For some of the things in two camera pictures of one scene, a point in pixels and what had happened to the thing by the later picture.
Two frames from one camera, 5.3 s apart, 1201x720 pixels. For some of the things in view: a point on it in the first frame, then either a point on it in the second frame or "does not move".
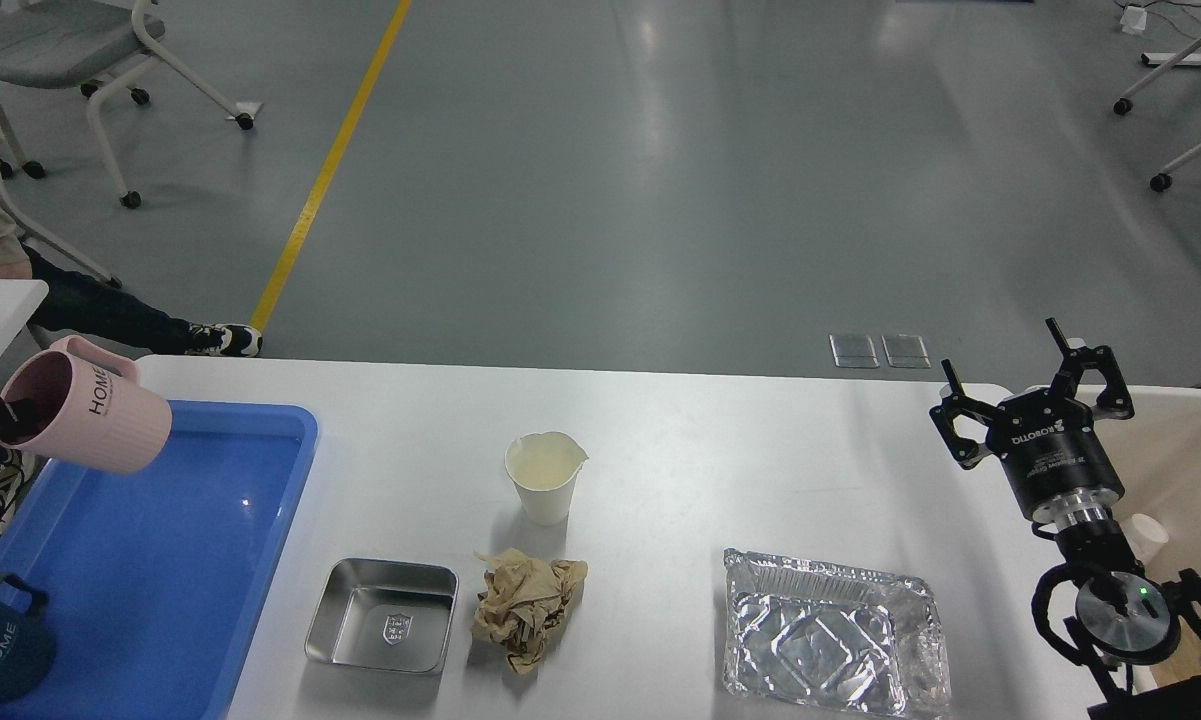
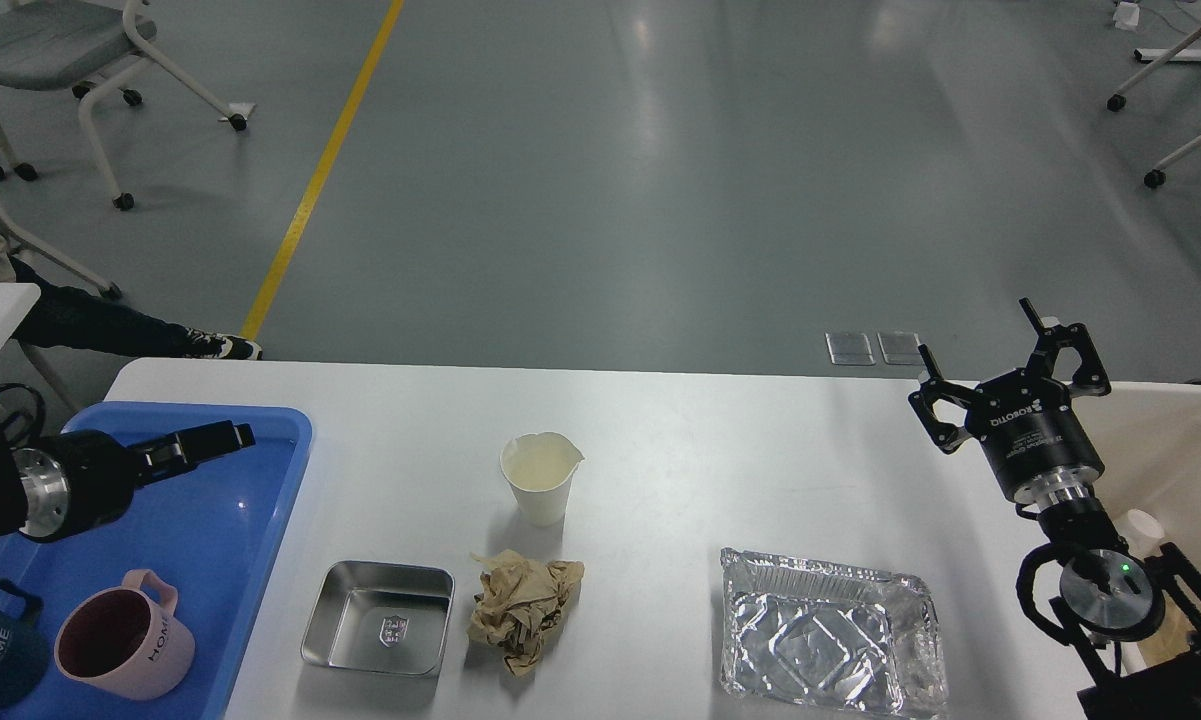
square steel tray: (384, 615) does not move
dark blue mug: (4, 654) does not move
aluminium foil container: (834, 638) does not move
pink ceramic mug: (92, 409) → (126, 640)
